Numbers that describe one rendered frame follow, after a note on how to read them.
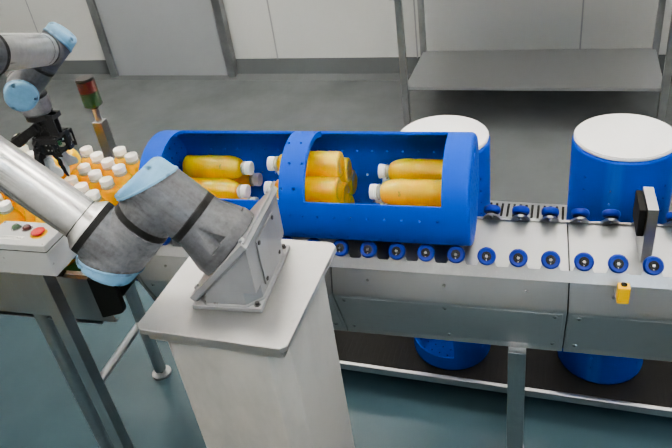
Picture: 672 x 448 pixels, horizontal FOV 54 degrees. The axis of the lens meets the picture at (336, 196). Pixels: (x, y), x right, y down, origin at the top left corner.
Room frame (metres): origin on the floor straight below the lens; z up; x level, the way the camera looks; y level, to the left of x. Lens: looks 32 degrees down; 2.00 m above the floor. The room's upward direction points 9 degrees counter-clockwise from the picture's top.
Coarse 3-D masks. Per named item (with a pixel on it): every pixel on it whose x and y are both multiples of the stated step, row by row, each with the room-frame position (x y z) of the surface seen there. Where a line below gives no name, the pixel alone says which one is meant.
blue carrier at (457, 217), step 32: (256, 160) 1.71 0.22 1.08; (288, 160) 1.45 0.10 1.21; (352, 160) 1.62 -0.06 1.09; (384, 160) 1.59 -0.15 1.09; (448, 160) 1.32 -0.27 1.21; (256, 192) 1.68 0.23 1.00; (288, 192) 1.40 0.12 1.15; (448, 192) 1.27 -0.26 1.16; (288, 224) 1.40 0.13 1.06; (320, 224) 1.37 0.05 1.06; (352, 224) 1.34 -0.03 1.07; (384, 224) 1.31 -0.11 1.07; (416, 224) 1.28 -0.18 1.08; (448, 224) 1.26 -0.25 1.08
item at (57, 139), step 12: (36, 120) 1.59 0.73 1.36; (48, 120) 1.60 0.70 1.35; (48, 132) 1.61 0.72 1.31; (60, 132) 1.61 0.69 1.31; (72, 132) 1.64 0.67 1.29; (36, 144) 1.60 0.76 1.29; (48, 144) 1.59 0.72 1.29; (60, 144) 1.60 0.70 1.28; (72, 144) 1.63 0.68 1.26; (60, 156) 1.58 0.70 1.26
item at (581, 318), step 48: (480, 240) 1.38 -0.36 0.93; (528, 240) 1.35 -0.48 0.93; (576, 240) 1.32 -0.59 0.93; (624, 240) 1.29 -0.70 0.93; (144, 288) 1.57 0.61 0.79; (336, 288) 1.36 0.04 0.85; (384, 288) 1.32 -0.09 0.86; (432, 288) 1.28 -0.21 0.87; (480, 288) 1.25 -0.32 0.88; (528, 288) 1.21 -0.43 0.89; (576, 288) 1.18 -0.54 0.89; (432, 336) 1.35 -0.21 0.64; (480, 336) 1.29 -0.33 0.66; (528, 336) 1.24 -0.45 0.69; (576, 336) 1.19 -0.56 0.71; (624, 336) 1.15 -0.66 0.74
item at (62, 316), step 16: (48, 288) 1.46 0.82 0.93; (48, 304) 1.46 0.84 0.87; (64, 304) 1.48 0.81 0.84; (64, 320) 1.46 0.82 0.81; (64, 336) 1.46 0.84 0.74; (80, 336) 1.48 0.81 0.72; (80, 352) 1.46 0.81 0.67; (80, 368) 1.46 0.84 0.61; (96, 368) 1.49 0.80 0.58; (96, 384) 1.46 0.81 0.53; (96, 400) 1.46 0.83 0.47; (112, 400) 1.49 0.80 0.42; (112, 416) 1.47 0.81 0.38; (112, 432) 1.46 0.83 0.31
